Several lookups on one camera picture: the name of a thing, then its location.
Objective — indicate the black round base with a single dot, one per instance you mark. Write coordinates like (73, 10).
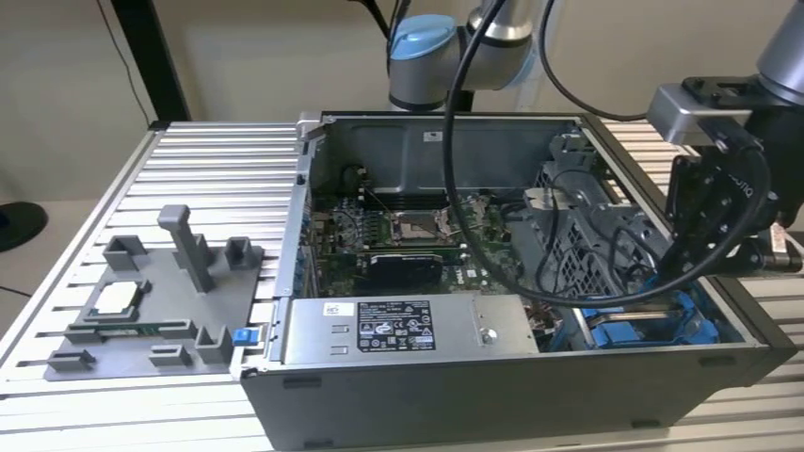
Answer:
(21, 226)

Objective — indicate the open dark grey PC case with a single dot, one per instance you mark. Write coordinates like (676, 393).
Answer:
(440, 405)

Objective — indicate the grey plastic parts rack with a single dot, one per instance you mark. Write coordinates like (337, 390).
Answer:
(157, 282)

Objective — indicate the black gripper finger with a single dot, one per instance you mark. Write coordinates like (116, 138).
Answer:
(693, 207)
(763, 256)

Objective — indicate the silver power supply unit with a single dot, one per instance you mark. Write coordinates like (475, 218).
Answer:
(313, 339)

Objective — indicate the CPU socket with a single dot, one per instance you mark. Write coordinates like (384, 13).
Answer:
(415, 226)

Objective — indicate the grey metal disk bay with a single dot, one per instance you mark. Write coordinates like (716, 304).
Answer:
(584, 278)

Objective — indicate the green RAM stick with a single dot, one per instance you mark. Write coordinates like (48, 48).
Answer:
(119, 329)

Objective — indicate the hard disk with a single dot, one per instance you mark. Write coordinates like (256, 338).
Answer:
(600, 316)

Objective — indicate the blue plastic carrier tab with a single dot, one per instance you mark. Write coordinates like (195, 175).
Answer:
(611, 338)

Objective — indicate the green motherboard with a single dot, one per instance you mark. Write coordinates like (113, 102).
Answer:
(484, 254)

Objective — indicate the small black graphics card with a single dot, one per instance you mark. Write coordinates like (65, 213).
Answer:
(401, 273)

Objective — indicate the black metal frame post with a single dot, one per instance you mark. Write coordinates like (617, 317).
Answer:
(157, 70)

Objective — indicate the silver metal bracket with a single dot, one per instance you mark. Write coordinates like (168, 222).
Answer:
(540, 198)

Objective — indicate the silver CPU chip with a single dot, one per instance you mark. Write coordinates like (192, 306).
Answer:
(116, 299)

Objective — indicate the blue case latch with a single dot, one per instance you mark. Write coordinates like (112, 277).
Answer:
(244, 337)

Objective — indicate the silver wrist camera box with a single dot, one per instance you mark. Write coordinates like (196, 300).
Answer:
(684, 115)

